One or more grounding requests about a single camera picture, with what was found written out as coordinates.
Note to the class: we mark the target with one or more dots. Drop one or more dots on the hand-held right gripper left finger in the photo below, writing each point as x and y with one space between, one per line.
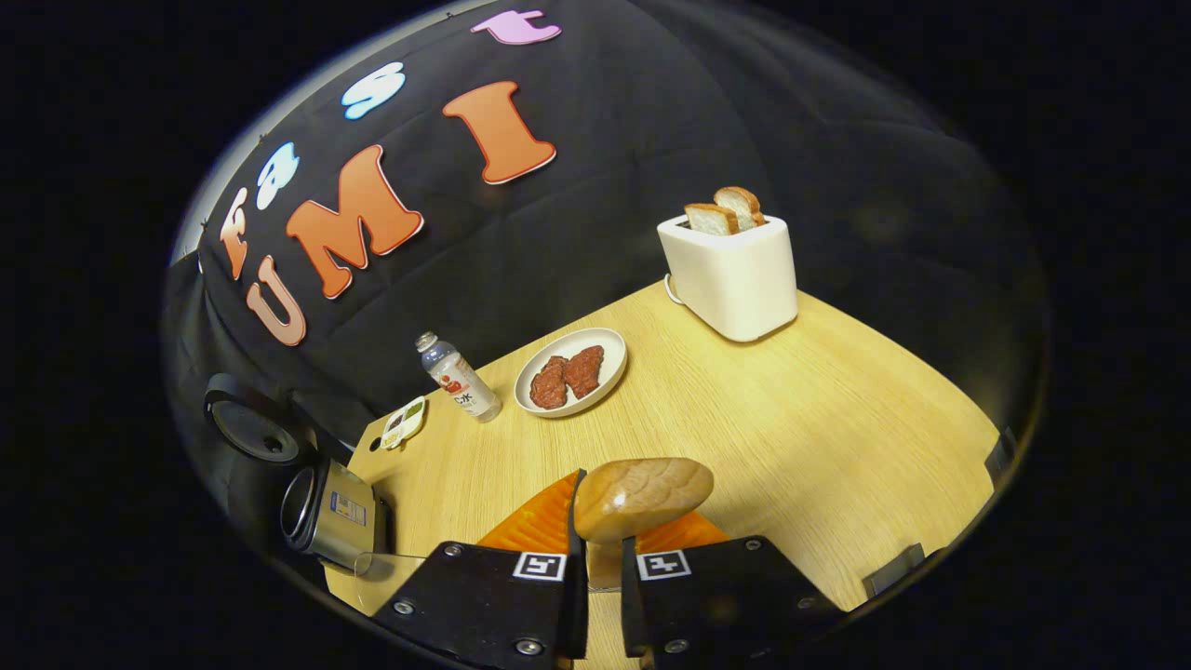
484 600

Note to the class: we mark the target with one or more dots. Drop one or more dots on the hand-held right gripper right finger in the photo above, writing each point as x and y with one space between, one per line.
726 600

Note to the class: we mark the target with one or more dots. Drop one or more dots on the wooden spoon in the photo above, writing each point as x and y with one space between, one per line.
642 493

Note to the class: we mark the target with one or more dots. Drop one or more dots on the black and silver rice cooker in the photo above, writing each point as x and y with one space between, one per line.
335 512

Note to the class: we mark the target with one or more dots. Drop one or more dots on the white divided dish of beans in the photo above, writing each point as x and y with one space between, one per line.
404 423

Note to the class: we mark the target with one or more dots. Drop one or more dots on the clear plastic bottle red label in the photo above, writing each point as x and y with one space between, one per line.
461 381

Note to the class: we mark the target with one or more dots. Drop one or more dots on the red meat piece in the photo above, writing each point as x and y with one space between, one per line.
584 370
549 383

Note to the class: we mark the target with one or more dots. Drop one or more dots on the white round plate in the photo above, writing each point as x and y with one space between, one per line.
609 349

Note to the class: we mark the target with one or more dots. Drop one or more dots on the white toaster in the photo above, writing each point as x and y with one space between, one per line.
735 279

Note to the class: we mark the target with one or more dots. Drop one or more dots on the black backdrop cloth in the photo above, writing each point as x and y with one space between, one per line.
605 223

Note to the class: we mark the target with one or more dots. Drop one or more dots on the grey table edge bracket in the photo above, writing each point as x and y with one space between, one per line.
1001 458
891 569

